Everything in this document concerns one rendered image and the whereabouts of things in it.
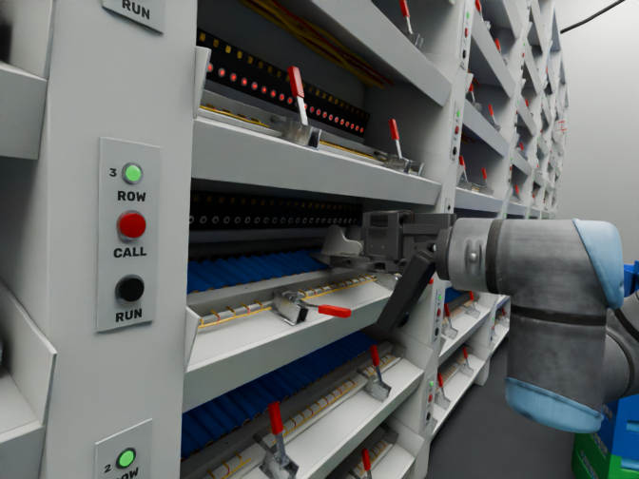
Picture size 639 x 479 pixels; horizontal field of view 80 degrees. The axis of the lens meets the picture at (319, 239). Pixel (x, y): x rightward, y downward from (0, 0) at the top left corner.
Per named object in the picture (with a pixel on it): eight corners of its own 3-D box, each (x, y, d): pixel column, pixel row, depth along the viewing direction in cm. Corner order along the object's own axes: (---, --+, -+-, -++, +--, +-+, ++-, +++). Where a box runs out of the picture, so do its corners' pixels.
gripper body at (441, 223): (380, 213, 59) (462, 214, 52) (379, 269, 59) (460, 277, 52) (357, 212, 52) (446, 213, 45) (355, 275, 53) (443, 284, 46)
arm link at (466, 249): (497, 287, 50) (482, 299, 42) (459, 283, 53) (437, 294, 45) (501, 219, 50) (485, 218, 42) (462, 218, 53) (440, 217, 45)
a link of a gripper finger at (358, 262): (338, 252, 58) (396, 255, 54) (338, 263, 58) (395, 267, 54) (325, 254, 53) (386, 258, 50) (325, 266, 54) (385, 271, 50)
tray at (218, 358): (425, 298, 81) (442, 258, 79) (172, 418, 32) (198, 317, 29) (349, 258, 92) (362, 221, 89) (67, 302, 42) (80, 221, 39)
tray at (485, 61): (511, 99, 133) (528, 57, 130) (466, 25, 84) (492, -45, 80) (455, 87, 144) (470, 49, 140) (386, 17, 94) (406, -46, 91)
